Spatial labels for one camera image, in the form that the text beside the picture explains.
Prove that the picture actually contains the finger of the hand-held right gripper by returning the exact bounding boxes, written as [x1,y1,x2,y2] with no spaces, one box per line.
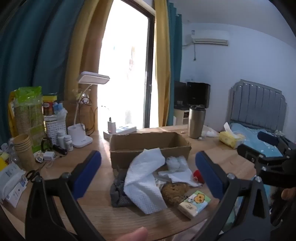
[237,144,290,167]
[257,131,296,158]

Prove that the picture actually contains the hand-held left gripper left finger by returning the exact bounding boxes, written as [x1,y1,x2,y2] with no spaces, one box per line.
[25,150,102,241]

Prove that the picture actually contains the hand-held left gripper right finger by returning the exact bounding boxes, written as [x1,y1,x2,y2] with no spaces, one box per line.
[195,151,271,241]

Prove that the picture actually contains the white cloth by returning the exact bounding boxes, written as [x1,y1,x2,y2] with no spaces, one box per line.
[158,168,201,188]

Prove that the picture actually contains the cardboard box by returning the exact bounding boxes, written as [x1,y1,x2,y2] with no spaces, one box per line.
[109,132,192,169]

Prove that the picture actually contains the cartoon tissue packet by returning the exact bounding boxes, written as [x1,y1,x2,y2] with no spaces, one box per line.
[178,190,212,220]

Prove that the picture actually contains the grey dotted cloth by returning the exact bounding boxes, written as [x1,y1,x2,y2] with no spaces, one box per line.
[109,166,136,208]

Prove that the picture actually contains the white paper towel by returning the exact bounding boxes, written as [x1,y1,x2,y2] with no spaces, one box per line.
[123,148,168,215]

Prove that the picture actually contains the person's right hand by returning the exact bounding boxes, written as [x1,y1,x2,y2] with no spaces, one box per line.
[281,187,296,202]

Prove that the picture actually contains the person's left hand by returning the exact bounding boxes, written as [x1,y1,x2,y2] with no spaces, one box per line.
[110,227,149,241]

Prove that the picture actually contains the small red item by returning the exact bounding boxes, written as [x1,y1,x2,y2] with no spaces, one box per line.
[193,170,205,184]

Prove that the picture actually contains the blue bedding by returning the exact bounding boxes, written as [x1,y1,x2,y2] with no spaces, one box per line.
[228,123,284,158]

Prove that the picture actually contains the yellow tissue pack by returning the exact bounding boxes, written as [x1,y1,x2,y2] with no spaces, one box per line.
[218,122,246,149]

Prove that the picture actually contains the white desk lamp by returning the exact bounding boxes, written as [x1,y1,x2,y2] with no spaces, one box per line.
[68,71,110,149]

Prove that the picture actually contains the clear bag of cotton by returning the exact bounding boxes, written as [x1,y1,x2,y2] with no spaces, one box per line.
[165,156,189,173]

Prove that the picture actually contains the grey bed headboard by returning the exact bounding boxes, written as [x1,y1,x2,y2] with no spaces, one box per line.
[229,79,287,131]

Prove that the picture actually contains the white pill bottle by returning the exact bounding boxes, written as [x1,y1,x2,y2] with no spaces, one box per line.
[64,135,74,151]
[57,131,66,147]

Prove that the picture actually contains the black flashlight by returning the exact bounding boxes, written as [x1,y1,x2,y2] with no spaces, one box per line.
[53,144,68,156]

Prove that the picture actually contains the clear plastic bag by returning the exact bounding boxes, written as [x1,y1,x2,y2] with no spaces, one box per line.
[201,125,220,138]

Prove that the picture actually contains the white charger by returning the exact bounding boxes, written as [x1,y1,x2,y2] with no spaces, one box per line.
[107,117,116,133]

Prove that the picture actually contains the steel tumbler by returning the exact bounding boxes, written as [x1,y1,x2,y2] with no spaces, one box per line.
[188,105,206,139]

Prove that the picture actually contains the white woven basket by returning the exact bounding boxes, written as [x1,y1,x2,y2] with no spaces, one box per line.
[44,116,67,145]

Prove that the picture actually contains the white power strip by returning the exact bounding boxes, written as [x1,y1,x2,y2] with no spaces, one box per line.
[103,125,137,139]

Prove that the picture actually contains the black scissors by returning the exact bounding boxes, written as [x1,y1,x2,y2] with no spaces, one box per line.
[25,162,47,181]

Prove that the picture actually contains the white cabinet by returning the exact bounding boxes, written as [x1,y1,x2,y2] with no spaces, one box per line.
[173,108,190,126]

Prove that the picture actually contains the stack of brown paper cups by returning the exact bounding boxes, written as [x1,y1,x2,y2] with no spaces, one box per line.
[13,134,35,172]

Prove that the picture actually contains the blue white packets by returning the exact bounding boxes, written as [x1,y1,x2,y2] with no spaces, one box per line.
[53,102,68,119]

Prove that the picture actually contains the jar with yellow lid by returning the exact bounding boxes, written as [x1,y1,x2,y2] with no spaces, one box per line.
[42,94,58,116]

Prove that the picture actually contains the small clear bag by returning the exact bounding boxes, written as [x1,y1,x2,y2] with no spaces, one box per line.
[73,88,90,102]

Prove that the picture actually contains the white wet wipes pack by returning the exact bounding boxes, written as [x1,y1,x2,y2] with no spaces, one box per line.
[0,161,28,208]

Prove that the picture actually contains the black monitor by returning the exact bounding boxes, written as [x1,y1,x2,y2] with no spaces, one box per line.
[187,82,211,109]
[174,81,187,109]

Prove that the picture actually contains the green pack of paper cups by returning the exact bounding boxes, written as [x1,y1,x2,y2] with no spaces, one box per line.
[9,86,45,152]

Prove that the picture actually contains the yellow packet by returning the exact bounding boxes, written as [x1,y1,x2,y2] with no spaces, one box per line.
[0,151,8,172]

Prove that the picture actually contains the white air conditioner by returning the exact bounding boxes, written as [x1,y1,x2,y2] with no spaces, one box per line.
[191,30,229,45]

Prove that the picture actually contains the teal curtain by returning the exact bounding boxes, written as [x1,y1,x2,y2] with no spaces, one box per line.
[168,1,183,126]
[0,0,86,139]

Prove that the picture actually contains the yellow curtain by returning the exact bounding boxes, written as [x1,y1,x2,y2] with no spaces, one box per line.
[63,0,114,130]
[154,0,171,127]

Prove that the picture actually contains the black cable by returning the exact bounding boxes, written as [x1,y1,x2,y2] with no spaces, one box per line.
[78,100,110,136]

